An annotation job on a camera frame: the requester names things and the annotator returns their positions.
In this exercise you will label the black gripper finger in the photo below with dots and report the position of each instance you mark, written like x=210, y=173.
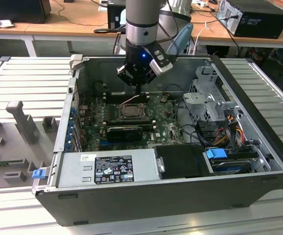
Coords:
x=125, y=73
x=148, y=79

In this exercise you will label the thin metal locking lever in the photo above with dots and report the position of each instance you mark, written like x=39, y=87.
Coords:
x=129, y=100

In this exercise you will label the silver square CPU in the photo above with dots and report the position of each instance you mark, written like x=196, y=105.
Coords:
x=133, y=112

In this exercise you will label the black RAM slot bank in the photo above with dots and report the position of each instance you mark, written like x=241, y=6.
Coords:
x=131, y=121
x=117, y=97

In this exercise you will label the CPU socket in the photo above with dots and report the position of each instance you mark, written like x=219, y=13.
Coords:
x=146, y=118

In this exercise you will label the blue expansion slot clips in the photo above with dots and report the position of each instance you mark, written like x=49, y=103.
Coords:
x=70, y=129

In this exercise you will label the round coin battery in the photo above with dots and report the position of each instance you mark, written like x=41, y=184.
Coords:
x=163, y=99

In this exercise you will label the pale blue chair back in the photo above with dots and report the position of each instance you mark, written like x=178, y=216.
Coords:
x=184, y=39

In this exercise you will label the small black desktop computer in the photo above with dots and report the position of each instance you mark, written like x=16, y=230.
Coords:
x=114, y=14

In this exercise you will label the green motherboard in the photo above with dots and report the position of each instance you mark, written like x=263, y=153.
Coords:
x=166, y=129

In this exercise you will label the grey metal drive cage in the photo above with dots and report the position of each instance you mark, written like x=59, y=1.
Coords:
x=200, y=102

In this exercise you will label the black graphics card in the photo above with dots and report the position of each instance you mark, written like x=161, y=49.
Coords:
x=124, y=134

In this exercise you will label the wooden desk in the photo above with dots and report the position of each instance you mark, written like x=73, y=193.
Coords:
x=65, y=27

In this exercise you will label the black plastic air shroud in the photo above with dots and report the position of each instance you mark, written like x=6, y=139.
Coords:
x=180, y=161

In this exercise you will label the blue disk carrier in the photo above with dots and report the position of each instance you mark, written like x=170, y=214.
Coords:
x=215, y=155

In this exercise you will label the grey power supply unit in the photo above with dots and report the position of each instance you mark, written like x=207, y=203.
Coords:
x=73, y=171

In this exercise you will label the hard disk with blue label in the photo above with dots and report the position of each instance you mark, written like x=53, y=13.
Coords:
x=232, y=167

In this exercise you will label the black open PC case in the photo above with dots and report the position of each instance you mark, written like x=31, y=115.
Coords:
x=156, y=203

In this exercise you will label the grey parts rack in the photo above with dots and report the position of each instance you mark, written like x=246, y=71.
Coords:
x=16, y=137

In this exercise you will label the black PC tower with vents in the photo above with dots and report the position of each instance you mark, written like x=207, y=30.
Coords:
x=261, y=22

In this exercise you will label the black box on desk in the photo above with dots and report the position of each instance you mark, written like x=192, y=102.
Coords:
x=14, y=9

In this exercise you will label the blue case latch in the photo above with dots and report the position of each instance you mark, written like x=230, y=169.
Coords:
x=38, y=174

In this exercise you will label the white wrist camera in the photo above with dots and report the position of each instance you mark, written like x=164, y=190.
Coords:
x=159, y=63

